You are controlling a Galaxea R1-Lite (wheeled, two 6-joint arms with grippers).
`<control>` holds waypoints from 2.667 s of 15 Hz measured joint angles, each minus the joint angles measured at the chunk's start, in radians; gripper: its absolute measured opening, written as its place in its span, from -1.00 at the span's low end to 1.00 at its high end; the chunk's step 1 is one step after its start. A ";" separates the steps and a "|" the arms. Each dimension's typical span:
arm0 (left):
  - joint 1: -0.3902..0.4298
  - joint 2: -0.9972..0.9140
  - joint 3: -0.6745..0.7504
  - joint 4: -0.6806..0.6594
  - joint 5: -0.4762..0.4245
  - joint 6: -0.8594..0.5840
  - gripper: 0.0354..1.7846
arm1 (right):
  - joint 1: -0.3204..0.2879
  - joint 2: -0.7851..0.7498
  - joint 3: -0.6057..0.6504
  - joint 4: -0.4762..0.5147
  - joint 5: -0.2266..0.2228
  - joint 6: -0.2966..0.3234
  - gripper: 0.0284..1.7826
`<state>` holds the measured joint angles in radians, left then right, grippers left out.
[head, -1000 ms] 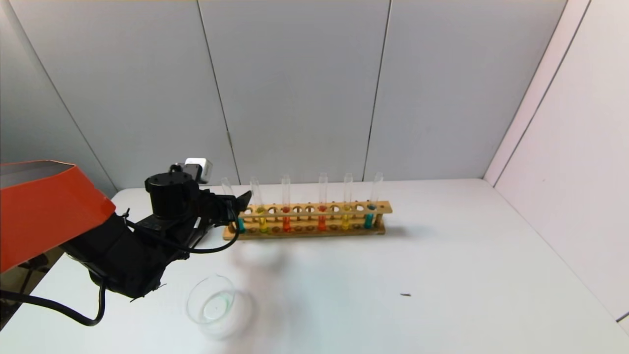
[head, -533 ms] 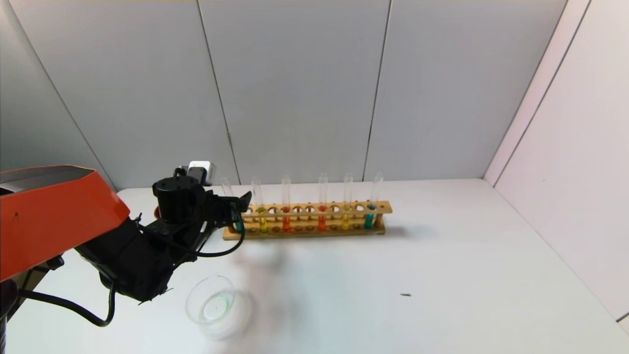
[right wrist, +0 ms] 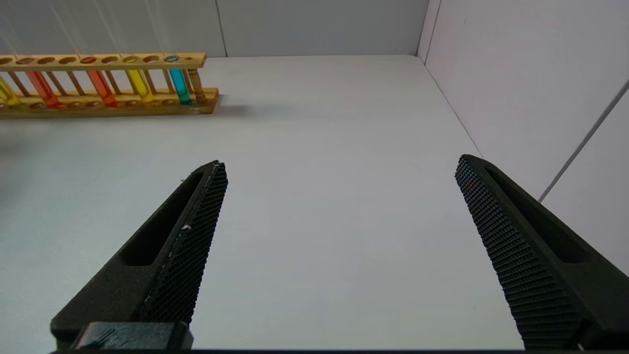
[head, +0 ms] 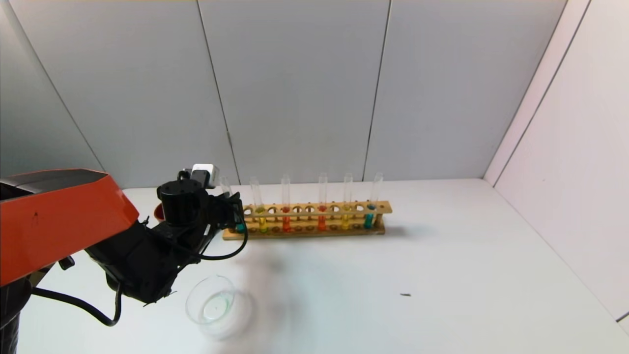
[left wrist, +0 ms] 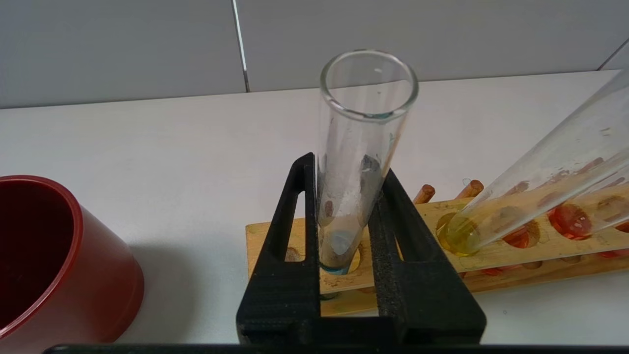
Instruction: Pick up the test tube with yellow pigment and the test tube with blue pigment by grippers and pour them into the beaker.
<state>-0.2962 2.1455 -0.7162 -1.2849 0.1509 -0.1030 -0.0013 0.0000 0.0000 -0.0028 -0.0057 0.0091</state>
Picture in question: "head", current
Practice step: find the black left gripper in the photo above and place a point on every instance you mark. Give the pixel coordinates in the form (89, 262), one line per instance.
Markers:
(227, 210)

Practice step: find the test tube with blue pigment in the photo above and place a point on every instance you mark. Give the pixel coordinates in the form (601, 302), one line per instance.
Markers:
(241, 228)
(368, 221)

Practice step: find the test tube with yellow pigment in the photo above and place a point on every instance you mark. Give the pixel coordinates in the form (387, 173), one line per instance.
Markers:
(264, 225)
(345, 222)

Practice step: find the orange and black left arm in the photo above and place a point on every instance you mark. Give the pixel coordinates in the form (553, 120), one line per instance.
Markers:
(64, 216)

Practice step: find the test tube with red pigment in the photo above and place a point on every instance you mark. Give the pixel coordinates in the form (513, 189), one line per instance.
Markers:
(322, 223)
(286, 223)

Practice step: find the wooden test tube rack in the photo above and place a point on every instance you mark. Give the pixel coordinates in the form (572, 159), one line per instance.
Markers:
(314, 215)

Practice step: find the dark red plastic cup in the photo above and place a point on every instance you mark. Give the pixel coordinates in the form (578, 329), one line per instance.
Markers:
(158, 212)

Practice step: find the clear glass petri dish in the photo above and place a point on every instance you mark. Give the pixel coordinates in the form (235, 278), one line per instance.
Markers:
(216, 307)

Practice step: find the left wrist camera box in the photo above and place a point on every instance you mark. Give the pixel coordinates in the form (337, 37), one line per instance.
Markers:
(205, 173)

